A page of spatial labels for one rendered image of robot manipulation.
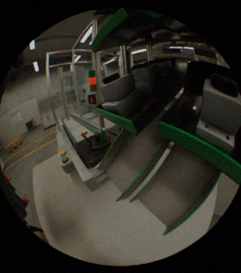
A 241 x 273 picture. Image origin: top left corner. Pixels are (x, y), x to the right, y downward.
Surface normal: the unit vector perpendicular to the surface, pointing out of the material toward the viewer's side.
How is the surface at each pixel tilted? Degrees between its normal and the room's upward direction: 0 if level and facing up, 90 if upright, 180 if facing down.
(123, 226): 0
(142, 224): 0
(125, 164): 45
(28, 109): 90
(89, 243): 0
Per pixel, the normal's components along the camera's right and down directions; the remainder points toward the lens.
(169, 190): -0.63, -0.37
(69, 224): -0.06, -0.86
